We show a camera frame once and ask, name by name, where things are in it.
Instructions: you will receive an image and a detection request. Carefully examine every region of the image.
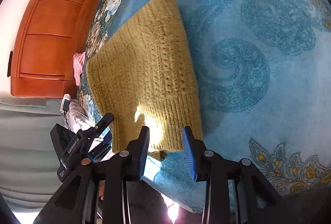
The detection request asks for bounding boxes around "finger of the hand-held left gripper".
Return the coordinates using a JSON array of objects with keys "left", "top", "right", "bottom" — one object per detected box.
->
[
  {"left": 87, "top": 112, "right": 115, "bottom": 142},
  {"left": 88, "top": 132, "right": 113, "bottom": 162}
]

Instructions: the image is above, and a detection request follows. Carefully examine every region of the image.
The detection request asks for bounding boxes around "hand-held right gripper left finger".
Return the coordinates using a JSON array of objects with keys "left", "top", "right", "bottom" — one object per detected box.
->
[{"left": 34, "top": 126, "right": 151, "bottom": 224}]

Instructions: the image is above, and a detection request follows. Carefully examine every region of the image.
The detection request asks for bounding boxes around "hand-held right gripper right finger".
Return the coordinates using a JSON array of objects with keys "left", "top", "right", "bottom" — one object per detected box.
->
[{"left": 182, "top": 126, "right": 298, "bottom": 224}]

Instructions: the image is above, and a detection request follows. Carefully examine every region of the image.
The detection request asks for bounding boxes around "mustard yellow knit sweater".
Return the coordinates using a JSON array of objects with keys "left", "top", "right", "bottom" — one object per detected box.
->
[{"left": 86, "top": 0, "right": 204, "bottom": 161}]

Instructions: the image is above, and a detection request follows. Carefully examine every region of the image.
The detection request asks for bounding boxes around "white patterned mattress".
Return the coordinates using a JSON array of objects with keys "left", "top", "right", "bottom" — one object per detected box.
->
[{"left": 64, "top": 99, "right": 97, "bottom": 134}]

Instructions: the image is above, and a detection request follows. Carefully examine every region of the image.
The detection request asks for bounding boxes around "white charger plug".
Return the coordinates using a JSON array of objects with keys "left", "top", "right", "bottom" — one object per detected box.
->
[{"left": 61, "top": 94, "right": 71, "bottom": 112}]

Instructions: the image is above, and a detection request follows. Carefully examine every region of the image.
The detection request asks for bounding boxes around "grey green curtain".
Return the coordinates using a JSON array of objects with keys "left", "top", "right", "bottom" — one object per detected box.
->
[{"left": 0, "top": 97, "right": 86, "bottom": 210}]

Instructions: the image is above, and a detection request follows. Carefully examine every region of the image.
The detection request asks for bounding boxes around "pink zigzag cloth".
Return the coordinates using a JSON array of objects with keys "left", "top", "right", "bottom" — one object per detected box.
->
[{"left": 73, "top": 52, "right": 87, "bottom": 85}]

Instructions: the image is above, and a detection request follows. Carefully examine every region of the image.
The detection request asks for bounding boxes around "orange wooden headboard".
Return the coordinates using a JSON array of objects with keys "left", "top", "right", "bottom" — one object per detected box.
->
[{"left": 10, "top": 0, "right": 115, "bottom": 99}]

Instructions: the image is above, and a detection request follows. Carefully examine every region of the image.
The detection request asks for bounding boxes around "black charger cable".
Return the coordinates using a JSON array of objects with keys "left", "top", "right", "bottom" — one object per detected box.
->
[{"left": 63, "top": 110, "right": 72, "bottom": 132}]

